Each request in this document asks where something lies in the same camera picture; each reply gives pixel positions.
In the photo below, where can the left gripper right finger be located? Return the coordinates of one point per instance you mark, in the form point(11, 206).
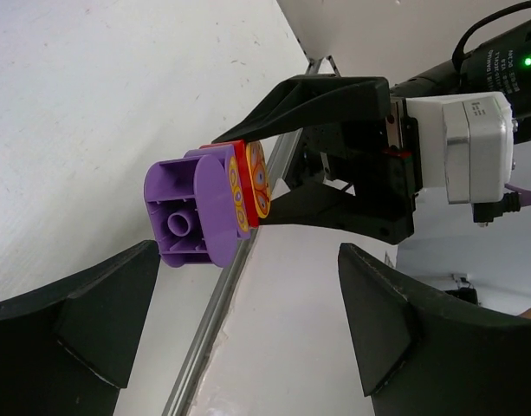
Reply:
point(421, 351)

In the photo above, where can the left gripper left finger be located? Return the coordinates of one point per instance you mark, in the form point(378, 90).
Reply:
point(68, 348)

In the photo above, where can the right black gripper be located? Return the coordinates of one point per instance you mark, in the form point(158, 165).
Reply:
point(347, 176)

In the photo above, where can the yellow orange butterfly lego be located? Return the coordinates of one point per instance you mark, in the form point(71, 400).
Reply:
point(259, 178)

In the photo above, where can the red half-round lego brick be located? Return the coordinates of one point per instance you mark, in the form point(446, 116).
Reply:
point(244, 175)

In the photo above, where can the purple butterfly lego brick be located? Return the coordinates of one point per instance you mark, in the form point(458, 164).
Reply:
point(226, 155)

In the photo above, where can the purple rounded lego brick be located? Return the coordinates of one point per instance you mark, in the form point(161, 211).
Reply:
point(191, 210)

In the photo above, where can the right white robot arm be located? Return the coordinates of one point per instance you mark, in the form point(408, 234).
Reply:
point(501, 64)

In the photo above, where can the aluminium frame rail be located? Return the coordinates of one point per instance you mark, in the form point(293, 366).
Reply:
point(179, 402)

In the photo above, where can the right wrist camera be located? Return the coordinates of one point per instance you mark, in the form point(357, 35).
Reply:
point(466, 147)

